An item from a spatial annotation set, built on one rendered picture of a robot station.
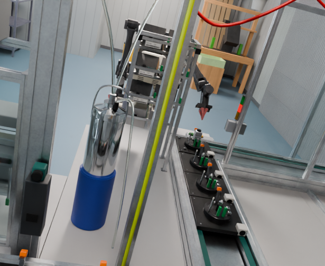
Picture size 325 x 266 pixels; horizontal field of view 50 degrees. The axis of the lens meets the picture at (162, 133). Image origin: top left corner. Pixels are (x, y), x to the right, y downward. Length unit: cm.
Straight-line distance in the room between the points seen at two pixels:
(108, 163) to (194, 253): 51
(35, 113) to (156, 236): 85
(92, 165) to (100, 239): 34
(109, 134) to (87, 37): 695
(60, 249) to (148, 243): 38
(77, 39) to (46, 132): 721
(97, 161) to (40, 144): 34
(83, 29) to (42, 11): 721
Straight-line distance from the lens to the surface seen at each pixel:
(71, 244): 154
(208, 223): 167
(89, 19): 819
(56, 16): 102
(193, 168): 208
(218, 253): 161
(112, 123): 135
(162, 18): 958
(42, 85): 107
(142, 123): 231
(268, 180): 245
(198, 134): 232
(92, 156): 142
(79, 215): 158
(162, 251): 160
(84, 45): 829
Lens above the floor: 190
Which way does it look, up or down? 22 degrees down
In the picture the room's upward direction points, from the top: 15 degrees clockwise
